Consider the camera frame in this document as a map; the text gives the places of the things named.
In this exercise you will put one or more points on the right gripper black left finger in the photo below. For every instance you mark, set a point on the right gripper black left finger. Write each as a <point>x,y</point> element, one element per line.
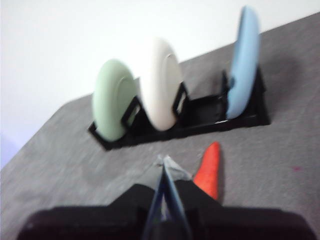
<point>100,222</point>

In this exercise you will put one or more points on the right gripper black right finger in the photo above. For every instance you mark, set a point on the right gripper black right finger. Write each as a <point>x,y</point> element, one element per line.
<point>237,225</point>

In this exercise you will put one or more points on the orange carrot with green leaves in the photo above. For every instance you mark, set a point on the orange carrot with green leaves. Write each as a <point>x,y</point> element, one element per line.
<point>208,172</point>

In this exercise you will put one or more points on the green plate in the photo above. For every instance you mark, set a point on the green plate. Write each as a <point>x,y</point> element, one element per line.
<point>107,100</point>

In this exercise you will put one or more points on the black plate rack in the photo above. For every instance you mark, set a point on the black plate rack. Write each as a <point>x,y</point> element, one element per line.
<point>200,125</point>

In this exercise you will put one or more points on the white plate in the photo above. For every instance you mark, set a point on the white plate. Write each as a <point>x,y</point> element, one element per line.
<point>157,85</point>

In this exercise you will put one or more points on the blue plate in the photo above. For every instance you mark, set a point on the blue plate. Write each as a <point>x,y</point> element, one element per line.
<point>243,62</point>

